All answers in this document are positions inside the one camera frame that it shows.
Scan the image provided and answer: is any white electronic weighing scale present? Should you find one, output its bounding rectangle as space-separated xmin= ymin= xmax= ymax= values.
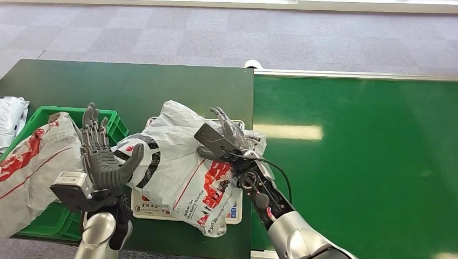
xmin=130 ymin=116 xmax=246 ymax=226

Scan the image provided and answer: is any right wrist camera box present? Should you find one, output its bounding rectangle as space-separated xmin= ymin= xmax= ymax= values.
xmin=193 ymin=122 xmax=238 ymax=161

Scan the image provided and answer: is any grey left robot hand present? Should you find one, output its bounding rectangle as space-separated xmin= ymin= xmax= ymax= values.
xmin=80 ymin=103 xmax=145 ymax=193

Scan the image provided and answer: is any white mailer bag red print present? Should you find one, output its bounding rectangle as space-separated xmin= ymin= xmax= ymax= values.
xmin=0 ymin=112 xmax=85 ymax=240

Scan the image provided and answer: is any plain white mailer bag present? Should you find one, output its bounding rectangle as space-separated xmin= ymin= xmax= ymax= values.
xmin=0 ymin=96 xmax=30 ymax=151

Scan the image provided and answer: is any white skirting board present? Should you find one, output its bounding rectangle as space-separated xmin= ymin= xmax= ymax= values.
xmin=0 ymin=0 xmax=458 ymax=15

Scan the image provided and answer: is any green plastic crate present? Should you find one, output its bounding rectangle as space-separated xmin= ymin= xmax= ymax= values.
xmin=0 ymin=105 xmax=130 ymax=242

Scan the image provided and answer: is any silver conveyor side rail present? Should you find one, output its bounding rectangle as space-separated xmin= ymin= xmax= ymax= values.
xmin=250 ymin=249 xmax=280 ymax=259
xmin=253 ymin=69 xmax=458 ymax=83

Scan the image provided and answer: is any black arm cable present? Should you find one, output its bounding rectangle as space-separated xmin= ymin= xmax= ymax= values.
xmin=219 ymin=146 xmax=293 ymax=205

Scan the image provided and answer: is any dark green table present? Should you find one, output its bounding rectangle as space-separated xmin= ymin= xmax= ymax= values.
xmin=0 ymin=59 xmax=255 ymax=259

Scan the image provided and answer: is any white mailer bag black print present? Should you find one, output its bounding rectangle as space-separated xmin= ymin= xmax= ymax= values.
xmin=111 ymin=99 xmax=268 ymax=239

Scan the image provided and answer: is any bright green conveyor belt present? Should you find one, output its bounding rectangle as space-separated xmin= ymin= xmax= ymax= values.
xmin=250 ymin=74 xmax=458 ymax=259

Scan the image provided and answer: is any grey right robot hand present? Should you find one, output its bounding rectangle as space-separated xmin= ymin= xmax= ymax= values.
xmin=209 ymin=106 xmax=252 ymax=153

